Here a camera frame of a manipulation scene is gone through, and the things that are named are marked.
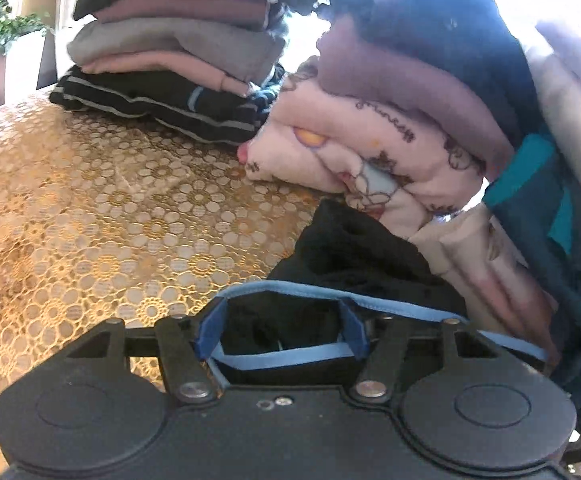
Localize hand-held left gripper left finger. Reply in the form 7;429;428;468
65;297;228;403

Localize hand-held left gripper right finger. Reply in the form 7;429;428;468
339;300;514;405

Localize black pants with blue trim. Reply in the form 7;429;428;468
198;199;551;388

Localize cream folded garment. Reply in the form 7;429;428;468
411;205;561;366

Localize pink printed folded garment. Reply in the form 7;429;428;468
243;57;486;241

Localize dark teal garment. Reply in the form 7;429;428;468
483;132;581;406

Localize black striped folded garment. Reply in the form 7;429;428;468
50;65;284;146

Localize pale lavender garment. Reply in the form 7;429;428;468
521;0;581;201

